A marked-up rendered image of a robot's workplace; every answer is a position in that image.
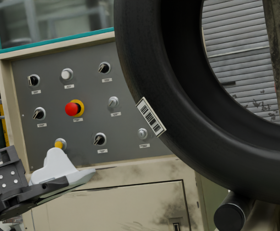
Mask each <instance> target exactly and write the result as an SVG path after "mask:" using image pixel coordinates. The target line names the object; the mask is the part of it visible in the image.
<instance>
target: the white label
mask: <svg viewBox="0 0 280 231"><path fill-rule="evenodd" d="M136 107H137V109H138V110H139V112H140V113H141V115H142V116H143V118H144V119H145V121H146V122H147V123H148V125H149V126H150V128H151V129H152V131H153V132H154V134H155V135H156V137H159V136H160V135H161V134H162V133H163V132H165V131H166V128H165V127H164V125H163V124H162V122H161V121H160V119H159V118H158V117H157V115H156V114H155V112H154V111H153V109H152V108H151V106H150V105H149V103H148V102H147V100H146V99H145V98H144V97H143V98H142V99H141V100H140V101H139V102H138V103H137V105H136Z"/></svg>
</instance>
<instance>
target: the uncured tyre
mask: <svg viewBox="0 0 280 231"><path fill-rule="evenodd" d="M203 3H204V0H114V32H115V43H116V48H117V53H118V57H119V61H120V65H121V69H122V72H123V75H124V78H125V81H126V83H127V86H128V88H129V91H130V93H131V95H132V97H133V99H134V101H135V103H136V105H137V103H138V102H139V101H140V100H141V99H142V98H143V97H144V98H145V99H146V100H147V102H148V103H149V105H150V106H151V108H152V109H153V111H154V112H155V114H156V115H157V117H158V118H159V119H160V121H161V122H162V124H163V125H164V127H165V128H166V131H165V132H163V133H162V134H161V135H160V136H159V139H160V140H161V141H162V142H163V143H164V144H165V145H166V146H167V147H168V148H169V149H170V150H171V151H172V152H173V153H174V154H175V155H176V156H177V157H178V158H179V159H180V160H182V161H183V162H184V163H185V164H187V165H188V166H189V167H191V168H192V169H193V170H195V171H196V172H197V173H199V174H200V175H202V176H204V177H205V178H207V179H209V180H210V181H212V182H214V183H216V184H218V185H220V186H222V187H224V188H226V189H228V190H231V191H233V192H235V193H238V194H240V195H243V196H246V197H249V198H253V199H256V200H259V201H263V202H267V203H271V204H278V205H280V124H277V123H274V122H271V121H268V120H266V119H264V118H262V117H259V116H258V115H256V114H254V113H252V112H250V111H249V110H247V109H246V108H245V107H243V106H242V105H241V104H239V103H238V102H237V101H236V100H235V99H234V98H233V97H232V96H231V95H230V94H229V93H228V92H227V91H226V90H225V88H224V87H223V86H222V84H221V83H220V82H219V80H218V78H217V77H216V75H215V73H214V71H213V69H212V67H211V65H210V63H209V60H208V58H207V55H206V51H205V47H204V43H203V35H202V12H203Z"/></svg>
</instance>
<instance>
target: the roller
mask: <svg viewBox="0 0 280 231"><path fill-rule="evenodd" d="M256 201H257V200H256V199H253V198H249V197H246V196H243V195H240V194H238V193H236V192H233V191H230V192H229V193H228V195H227V196H226V198H225V199H224V200H223V202H222V203H221V204H220V206H219V207H218V208H217V210H216V212H215V214H214V224H215V226H216V227H217V229H218V230H219V231H240V230H241V229H242V228H243V226H244V225H245V223H246V221H247V219H248V217H249V215H250V213H251V211H252V209H253V207H254V205H255V203H256Z"/></svg>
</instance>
